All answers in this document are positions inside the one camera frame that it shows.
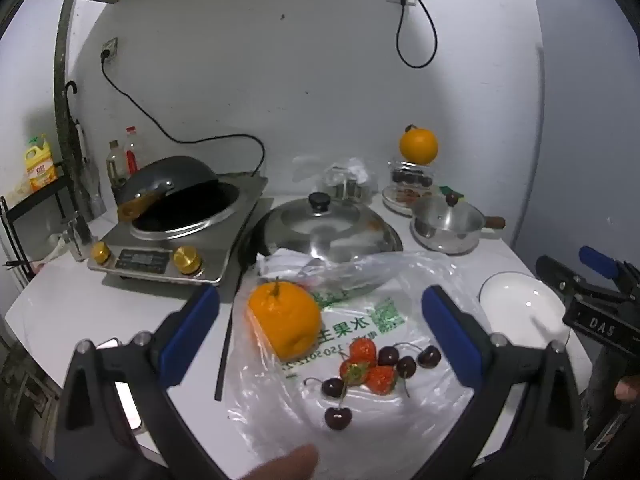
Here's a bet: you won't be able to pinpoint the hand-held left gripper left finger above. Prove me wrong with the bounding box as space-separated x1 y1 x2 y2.
54 285 236 480

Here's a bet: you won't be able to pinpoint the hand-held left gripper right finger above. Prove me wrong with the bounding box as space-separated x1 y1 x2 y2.
410 285 586 480

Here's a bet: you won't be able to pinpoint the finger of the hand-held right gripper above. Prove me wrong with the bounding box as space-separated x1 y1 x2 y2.
579 246 640 301
535 255 626 306

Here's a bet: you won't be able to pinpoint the white plate with dark rim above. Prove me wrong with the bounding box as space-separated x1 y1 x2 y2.
478 271 576 348

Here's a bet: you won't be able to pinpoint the large orange with stem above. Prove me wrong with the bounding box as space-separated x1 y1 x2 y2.
246 276 323 361

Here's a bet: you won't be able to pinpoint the clear printed plastic bag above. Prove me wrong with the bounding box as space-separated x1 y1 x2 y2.
225 252 488 461

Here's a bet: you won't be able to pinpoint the person's right hand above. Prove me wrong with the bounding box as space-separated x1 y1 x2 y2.
614 377 640 402

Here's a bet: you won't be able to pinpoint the person's left hand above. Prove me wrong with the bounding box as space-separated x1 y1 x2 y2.
240 444 321 480

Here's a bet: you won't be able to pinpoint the steel induction cooker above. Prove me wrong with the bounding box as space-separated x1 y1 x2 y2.
87 172 268 287

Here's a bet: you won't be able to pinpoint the small steel saucepan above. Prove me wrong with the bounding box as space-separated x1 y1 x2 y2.
410 192 506 255

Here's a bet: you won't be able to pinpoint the smartphone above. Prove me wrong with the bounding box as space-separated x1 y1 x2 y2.
97 338 146 431

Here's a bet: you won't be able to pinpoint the glass saucepan lid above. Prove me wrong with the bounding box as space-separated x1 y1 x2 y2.
414 192 483 235

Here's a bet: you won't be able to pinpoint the small white dish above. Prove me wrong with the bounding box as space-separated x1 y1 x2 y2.
382 185 426 217

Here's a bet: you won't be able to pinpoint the clear glass jar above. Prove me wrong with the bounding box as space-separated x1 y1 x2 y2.
61 212 93 261

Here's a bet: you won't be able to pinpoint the steel and glass wok lid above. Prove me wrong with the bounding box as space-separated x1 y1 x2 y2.
239 191 403 291

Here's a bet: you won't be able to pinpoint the condiment bottles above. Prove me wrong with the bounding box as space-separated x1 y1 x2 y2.
106 141 128 201

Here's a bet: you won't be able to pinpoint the stainless steel cups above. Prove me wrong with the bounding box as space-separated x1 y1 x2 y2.
325 177 371 201

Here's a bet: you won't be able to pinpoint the small round orange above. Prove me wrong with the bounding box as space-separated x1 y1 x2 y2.
399 123 439 165

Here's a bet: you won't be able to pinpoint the black metal rack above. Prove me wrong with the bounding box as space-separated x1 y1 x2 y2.
0 160 68 281

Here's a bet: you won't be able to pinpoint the crumpled clear bag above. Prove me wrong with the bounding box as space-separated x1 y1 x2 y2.
292 155 373 203

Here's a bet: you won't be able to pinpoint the yellow detergent bottle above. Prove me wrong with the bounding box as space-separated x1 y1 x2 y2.
25 134 55 192

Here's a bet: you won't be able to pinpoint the black umbrella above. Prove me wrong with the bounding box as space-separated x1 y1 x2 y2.
64 81 101 211

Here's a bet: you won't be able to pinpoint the dark vertical pipe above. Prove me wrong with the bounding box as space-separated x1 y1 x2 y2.
52 0 76 221

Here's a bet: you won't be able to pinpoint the black wok with wooden handle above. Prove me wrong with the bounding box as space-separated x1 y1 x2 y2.
116 156 221 222

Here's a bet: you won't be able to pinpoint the black cooker power cable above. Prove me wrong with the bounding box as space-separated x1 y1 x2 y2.
101 55 266 176

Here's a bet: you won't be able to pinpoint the black looped power cable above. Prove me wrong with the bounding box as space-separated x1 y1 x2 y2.
396 0 438 69

